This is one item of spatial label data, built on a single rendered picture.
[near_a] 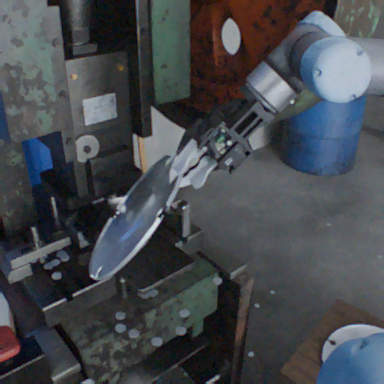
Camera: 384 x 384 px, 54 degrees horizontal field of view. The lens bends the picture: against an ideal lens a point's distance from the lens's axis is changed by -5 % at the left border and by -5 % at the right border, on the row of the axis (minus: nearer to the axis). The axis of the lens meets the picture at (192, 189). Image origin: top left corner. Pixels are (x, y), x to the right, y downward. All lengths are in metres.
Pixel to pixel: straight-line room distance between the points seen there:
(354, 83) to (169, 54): 0.43
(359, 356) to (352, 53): 0.32
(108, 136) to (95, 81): 0.12
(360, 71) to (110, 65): 0.48
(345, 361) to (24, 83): 0.59
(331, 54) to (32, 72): 0.46
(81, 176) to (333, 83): 0.54
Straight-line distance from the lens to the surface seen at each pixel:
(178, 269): 0.80
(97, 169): 0.80
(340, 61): 0.48
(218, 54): 1.03
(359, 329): 1.34
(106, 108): 0.81
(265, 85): 0.59
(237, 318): 1.09
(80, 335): 0.88
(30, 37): 0.68
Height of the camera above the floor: 1.30
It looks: 30 degrees down
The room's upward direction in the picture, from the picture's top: straight up
